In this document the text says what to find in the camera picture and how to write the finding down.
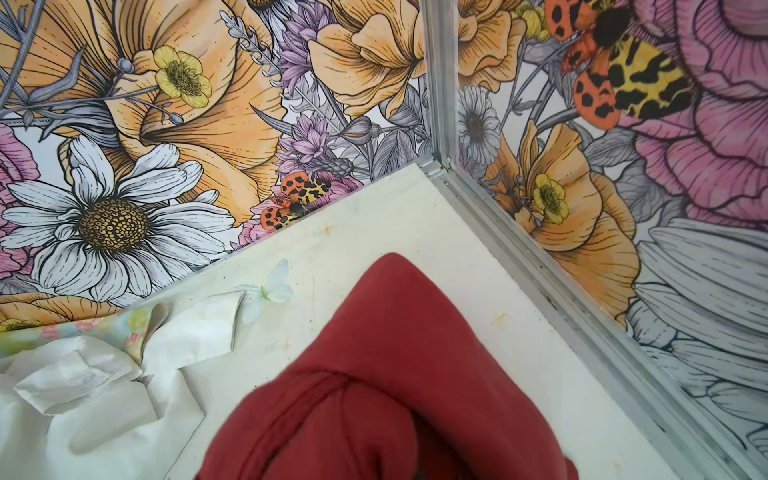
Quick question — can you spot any pastel watercolour cloth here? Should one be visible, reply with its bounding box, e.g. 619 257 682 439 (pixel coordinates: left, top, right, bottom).
1 303 169 364

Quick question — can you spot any aluminium floor edge rail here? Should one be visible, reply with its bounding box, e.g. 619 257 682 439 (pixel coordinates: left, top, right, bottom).
417 157 767 479

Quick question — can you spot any aluminium corner post right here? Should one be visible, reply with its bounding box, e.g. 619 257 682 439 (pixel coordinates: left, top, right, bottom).
420 0 459 171

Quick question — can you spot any dark red cloth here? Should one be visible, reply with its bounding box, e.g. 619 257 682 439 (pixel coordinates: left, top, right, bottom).
198 253 578 479

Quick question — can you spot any white button shirt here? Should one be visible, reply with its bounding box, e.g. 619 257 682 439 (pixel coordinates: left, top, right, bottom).
1 292 242 479

